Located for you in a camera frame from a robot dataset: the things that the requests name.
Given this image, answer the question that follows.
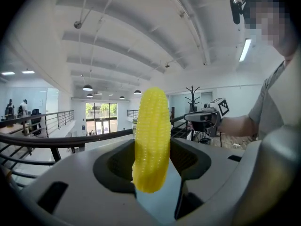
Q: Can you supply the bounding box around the person's head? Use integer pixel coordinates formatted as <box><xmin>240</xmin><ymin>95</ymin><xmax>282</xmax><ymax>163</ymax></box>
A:
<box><xmin>243</xmin><ymin>0</ymin><xmax>297</xmax><ymax>58</ymax></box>

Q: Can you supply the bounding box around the glass entrance door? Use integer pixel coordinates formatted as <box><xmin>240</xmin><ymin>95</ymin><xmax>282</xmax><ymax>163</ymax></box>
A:
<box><xmin>94</xmin><ymin>119</ymin><xmax>111</xmax><ymax>135</ymax></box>

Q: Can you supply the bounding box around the black coat rack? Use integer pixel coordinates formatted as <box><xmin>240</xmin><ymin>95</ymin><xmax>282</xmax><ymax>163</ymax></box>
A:
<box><xmin>184</xmin><ymin>85</ymin><xmax>201</xmax><ymax>113</ymax></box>

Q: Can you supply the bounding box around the black head-worn camera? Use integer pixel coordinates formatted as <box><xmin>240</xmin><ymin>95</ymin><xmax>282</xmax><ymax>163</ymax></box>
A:
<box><xmin>230</xmin><ymin>0</ymin><xmax>250</xmax><ymax>25</ymax></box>

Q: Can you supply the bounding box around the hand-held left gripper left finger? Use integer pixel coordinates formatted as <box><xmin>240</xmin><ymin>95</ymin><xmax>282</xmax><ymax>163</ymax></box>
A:
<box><xmin>16</xmin><ymin>138</ymin><xmax>163</xmax><ymax>226</ymax></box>

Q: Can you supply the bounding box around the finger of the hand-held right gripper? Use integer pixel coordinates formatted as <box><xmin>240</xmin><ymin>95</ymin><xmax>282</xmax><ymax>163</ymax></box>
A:
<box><xmin>184</xmin><ymin>112</ymin><xmax>214</xmax><ymax>122</ymax></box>

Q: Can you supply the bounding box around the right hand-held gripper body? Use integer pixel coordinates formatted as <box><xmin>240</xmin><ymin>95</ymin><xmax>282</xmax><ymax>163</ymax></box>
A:
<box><xmin>191</xmin><ymin>97</ymin><xmax>230</xmax><ymax>137</ymax></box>

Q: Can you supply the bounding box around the person in grey shirt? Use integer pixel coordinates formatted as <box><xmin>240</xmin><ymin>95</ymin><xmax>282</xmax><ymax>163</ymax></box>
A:
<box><xmin>248</xmin><ymin>55</ymin><xmax>301</xmax><ymax>141</ymax></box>

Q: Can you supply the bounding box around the yellow corn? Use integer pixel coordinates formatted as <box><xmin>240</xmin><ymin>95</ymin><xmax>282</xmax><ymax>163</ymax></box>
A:
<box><xmin>131</xmin><ymin>86</ymin><xmax>172</xmax><ymax>194</ymax></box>

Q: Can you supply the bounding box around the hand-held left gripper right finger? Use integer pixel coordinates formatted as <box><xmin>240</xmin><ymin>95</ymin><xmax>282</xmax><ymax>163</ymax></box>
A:
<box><xmin>169</xmin><ymin>125</ymin><xmax>301</xmax><ymax>226</ymax></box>

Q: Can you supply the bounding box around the ceiling light tube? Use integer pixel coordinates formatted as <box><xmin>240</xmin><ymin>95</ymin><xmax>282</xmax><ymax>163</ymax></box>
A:
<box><xmin>238</xmin><ymin>38</ymin><xmax>253</xmax><ymax>63</ymax></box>

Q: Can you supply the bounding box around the person's right forearm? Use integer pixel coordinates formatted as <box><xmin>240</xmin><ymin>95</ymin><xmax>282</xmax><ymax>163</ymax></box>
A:
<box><xmin>218</xmin><ymin>113</ymin><xmax>259</xmax><ymax>138</ymax></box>

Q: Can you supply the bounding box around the black mesh office chair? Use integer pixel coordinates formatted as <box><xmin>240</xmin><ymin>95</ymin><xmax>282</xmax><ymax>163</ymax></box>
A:
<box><xmin>30</xmin><ymin>109</ymin><xmax>42</xmax><ymax>137</ymax></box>

